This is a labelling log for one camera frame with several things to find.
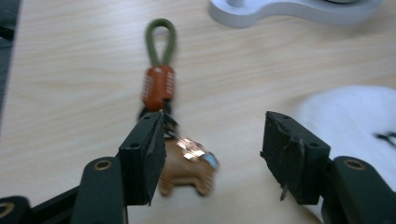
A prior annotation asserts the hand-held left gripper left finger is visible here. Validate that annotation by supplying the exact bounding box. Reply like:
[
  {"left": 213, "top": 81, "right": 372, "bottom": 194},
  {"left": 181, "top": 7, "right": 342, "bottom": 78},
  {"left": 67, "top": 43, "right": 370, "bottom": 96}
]
[{"left": 118, "top": 111, "right": 168, "bottom": 207}]

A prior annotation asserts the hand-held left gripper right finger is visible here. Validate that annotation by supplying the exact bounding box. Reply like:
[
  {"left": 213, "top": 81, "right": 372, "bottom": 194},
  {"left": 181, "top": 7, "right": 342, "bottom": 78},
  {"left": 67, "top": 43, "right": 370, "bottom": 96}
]
[{"left": 260, "top": 110, "right": 332, "bottom": 206}]

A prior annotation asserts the keychain with green loop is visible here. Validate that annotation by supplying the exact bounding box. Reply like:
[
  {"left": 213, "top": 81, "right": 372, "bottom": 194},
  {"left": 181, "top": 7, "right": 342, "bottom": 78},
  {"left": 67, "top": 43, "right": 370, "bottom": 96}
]
[{"left": 138, "top": 18, "right": 220, "bottom": 198}]

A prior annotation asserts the white peg stand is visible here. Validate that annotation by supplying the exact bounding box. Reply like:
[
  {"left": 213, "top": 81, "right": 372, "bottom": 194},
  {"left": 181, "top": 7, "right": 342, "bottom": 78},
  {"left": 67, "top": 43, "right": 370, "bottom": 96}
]
[{"left": 207, "top": 0, "right": 384, "bottom": 30}]

